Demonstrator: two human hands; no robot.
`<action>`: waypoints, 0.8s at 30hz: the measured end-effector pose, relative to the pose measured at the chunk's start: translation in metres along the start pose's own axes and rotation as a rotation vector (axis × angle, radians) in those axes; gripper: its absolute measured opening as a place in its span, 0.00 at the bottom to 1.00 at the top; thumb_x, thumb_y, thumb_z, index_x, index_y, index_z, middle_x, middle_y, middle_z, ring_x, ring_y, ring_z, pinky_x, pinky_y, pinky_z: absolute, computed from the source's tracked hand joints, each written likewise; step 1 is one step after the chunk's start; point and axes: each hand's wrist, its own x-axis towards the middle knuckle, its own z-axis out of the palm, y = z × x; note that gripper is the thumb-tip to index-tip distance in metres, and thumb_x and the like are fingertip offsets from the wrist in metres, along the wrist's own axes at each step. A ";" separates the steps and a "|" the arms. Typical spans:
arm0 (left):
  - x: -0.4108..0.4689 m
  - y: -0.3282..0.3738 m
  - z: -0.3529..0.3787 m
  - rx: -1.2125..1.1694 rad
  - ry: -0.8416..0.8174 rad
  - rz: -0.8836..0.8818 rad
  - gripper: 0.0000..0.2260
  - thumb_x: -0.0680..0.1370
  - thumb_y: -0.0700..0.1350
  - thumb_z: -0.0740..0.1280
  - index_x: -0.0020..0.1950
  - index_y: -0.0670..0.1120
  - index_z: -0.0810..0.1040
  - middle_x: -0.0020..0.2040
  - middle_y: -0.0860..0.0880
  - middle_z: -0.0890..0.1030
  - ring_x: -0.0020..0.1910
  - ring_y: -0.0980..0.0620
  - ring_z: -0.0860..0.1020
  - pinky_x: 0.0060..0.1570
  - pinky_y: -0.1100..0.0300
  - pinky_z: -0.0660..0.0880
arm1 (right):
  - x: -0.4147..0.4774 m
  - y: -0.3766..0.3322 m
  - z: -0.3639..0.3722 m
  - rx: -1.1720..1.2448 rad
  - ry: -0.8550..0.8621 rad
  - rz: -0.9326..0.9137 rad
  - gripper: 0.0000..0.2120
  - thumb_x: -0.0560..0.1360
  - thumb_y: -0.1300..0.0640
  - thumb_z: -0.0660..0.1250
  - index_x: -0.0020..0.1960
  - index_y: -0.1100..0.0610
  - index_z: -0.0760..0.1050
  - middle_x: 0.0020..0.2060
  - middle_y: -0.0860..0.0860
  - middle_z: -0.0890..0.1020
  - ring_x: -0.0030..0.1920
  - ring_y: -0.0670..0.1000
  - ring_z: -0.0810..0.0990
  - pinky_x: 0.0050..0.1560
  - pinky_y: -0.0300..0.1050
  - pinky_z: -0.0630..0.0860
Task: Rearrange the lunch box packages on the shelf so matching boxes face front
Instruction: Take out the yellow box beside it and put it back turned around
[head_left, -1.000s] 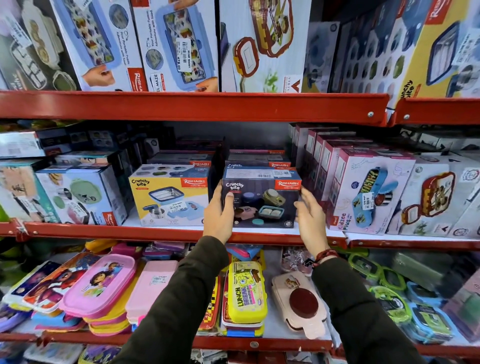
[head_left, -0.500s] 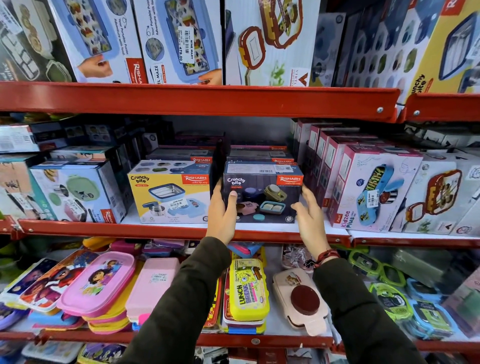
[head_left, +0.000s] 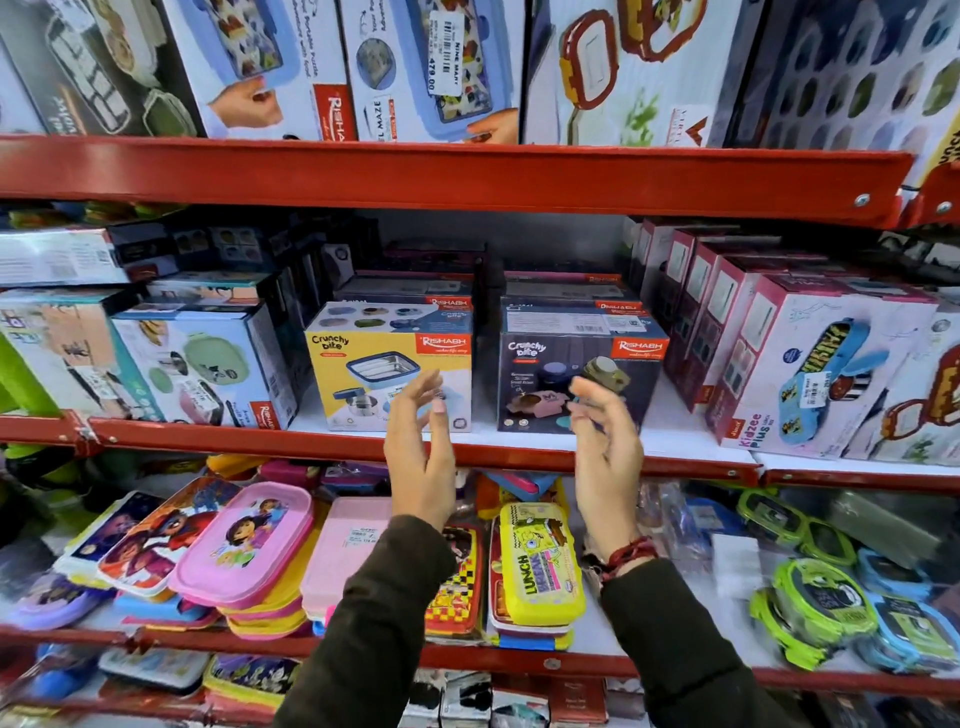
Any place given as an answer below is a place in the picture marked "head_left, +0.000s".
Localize black lunch box carton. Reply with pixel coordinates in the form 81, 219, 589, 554
0, 0, 205, 141

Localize green round lunch box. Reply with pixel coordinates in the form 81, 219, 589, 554
748, 588, 830, 673
771, 558, 879, 648

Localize green rectangular lunch box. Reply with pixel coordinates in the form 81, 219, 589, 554
735, 488, 811, 549
798, 517, 858, 569

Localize group of black cartons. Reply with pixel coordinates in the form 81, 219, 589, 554
108, 213, 354, 354

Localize person's left hand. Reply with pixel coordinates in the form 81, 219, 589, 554
384, 369, 458, 532

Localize yellow cartoon lunch box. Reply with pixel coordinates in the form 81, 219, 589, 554
498, 501, 588, 628

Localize beige printed carton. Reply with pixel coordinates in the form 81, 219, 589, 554
0, 287, 165, 422

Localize red cartoon lunch box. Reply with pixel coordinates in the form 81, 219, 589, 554
96, 475, 243, 599

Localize clear plastic bag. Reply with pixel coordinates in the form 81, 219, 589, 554
636, 480, 751, 579

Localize dark blue lunch box carton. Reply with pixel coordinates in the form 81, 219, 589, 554
496, 303, 671, 435

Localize light pink lunch box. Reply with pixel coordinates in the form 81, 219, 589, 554
300, 495, 396, 625

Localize person's left forearm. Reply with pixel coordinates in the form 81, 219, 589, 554
272, 514, 459, 728

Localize magenta lunch box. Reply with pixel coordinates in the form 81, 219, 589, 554
258, 458, 325, 490

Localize row of pink white cartons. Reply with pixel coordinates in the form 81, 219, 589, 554
618, 217, 941, 461

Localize pink cartoon lunch box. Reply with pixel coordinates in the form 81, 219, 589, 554
168, 481, 315, 611

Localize person's right forearm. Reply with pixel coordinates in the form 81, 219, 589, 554
600, 557, 800, 728

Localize person's right hand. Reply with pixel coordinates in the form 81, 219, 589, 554
566, 375, 647, 561

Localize blue pencil case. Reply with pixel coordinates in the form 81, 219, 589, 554
481, 470, 562, 504

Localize white black carton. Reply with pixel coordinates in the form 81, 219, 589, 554
439, 671, 494, 728

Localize red metal shelf board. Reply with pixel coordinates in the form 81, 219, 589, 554
753, 450, 960, 496
0, 624, 960, 700
0, 409, 763, 489
0, 135, 916, 231

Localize yellow lunch box carton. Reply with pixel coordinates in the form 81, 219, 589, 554
304, 300, 474, 434

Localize white paper card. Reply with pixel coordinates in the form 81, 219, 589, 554
709, 533, 764, 602

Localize white flat carton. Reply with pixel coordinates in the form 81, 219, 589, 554
0, 223, 181, 288

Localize white carton green lunch box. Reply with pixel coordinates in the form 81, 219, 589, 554
111, 303, 300, 432

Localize yellow purple lunch box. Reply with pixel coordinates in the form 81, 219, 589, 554
201, 653, 303, 712

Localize stack of dark cartons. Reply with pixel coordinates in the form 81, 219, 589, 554
332, 240, 489, 312
499, 258, 648, 313

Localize purple printed lunch box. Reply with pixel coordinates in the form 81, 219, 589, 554
321, 460, 392, 498

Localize red thread bracelet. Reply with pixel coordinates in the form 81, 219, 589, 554
598, 535, 660, 585

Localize white dark lunch box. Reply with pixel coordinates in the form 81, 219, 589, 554
97, 647, 213, 696

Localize white carton blue lunch box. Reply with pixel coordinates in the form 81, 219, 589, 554
337, 0, 528, 145
159, 0, 359, 143

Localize white blue cartoon lunch box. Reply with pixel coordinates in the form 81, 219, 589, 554
53, 490, 166, 591

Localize grey plastic container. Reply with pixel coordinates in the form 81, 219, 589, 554
825, 489, 955, 569

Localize blue flat lunch box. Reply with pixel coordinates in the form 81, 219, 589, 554
112, 591, 220, 633

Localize red yellow checkered lunch box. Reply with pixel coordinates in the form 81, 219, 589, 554
424, 522, 488, 641

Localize dark blue dotted carton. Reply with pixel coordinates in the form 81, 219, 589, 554
729, 0, 960, 190

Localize stack of yellow pink lunch boxes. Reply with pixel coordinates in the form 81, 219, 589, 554
216, 501, 333, 643

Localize blue round lunch box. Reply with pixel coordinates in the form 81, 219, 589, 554
855, 546, 936, 603
855, 592, 960, 676

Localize white carton red lunch box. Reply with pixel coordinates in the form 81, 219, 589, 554
522, 0, 768, 149
841, 298, 960, 468

